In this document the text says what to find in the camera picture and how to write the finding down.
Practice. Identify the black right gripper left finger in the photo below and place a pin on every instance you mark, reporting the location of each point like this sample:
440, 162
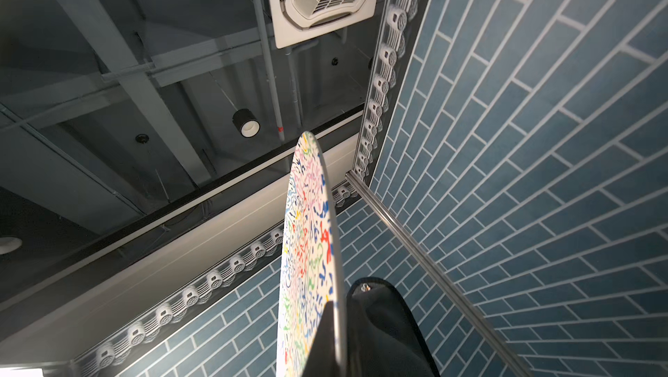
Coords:
321, 360

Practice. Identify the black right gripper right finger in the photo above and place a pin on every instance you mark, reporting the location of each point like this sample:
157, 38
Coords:
383, 336

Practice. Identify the round colourful speckled plate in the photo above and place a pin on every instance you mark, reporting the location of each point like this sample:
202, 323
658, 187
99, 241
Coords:
311, 271

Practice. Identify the cylindrical ceiling spotlight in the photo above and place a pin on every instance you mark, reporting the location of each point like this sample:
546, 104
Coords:
246, 123

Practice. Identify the grey ceiling pipe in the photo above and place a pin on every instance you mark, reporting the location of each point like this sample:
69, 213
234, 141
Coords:
269, 69

